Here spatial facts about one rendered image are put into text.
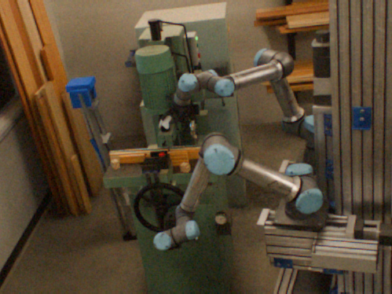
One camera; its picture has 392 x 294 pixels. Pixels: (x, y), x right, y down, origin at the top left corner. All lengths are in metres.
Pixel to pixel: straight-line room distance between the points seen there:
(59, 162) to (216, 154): 2.24
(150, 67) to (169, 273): 1.18
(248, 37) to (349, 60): 2.83
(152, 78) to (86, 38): 2.66
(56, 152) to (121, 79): 1.43
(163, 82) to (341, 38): 0.89
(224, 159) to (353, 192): 0.73
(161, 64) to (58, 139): 1.68
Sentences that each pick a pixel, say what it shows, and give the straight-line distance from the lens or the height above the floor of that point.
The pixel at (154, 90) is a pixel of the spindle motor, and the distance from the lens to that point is 2.80.
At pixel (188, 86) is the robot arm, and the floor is 1.42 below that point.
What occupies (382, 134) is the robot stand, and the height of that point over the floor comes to 1.15.
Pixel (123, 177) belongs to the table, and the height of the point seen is 0.90.
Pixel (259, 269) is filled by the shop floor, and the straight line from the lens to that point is 3.64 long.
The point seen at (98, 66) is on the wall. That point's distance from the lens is 5.45.
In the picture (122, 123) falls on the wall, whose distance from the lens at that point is 5.62.
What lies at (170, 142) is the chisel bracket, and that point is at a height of 1.02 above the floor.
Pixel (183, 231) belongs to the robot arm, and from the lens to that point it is 2.43.
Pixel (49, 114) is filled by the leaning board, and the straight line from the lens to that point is 4.20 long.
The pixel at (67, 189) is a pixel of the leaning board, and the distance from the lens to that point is 4.41.
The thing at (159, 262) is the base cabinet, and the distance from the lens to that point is 3.22.
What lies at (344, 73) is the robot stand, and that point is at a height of 1.43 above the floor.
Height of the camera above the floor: 2.26
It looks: 26 degrees down
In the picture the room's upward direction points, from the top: 9 degrees counter-clockwise
